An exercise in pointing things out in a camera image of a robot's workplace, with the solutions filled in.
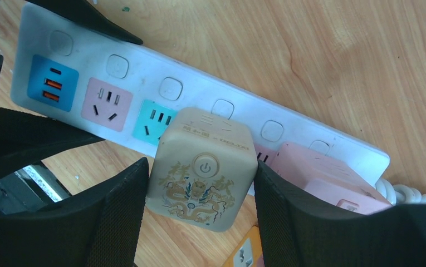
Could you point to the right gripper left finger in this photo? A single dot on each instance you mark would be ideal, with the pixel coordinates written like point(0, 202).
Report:
point(99, 226)

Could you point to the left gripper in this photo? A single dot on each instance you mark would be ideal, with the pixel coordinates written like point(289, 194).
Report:
point(26, 138)

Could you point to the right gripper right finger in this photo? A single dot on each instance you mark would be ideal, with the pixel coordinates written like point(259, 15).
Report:
point(298, 229)

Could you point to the light pink cube plug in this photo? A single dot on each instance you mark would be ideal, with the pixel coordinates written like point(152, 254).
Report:
point(328, 179)

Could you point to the white long power strip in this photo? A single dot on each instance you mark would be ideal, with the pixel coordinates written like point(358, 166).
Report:
point(128, 94)

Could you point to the beige cube plug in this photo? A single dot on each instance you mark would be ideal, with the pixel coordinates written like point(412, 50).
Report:
point(203, 169)

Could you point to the orange power strip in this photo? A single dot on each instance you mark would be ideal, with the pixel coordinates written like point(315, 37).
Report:
point(248, 252)

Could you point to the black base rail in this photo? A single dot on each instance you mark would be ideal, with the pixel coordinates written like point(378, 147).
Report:
point(30, 189)

